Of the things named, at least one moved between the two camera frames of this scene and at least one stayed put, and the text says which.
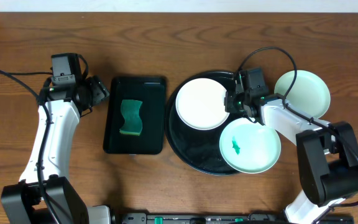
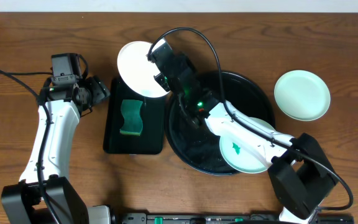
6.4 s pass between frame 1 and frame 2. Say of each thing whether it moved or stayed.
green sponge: stayed
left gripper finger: stayed
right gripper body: moved
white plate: moved
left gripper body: stayed
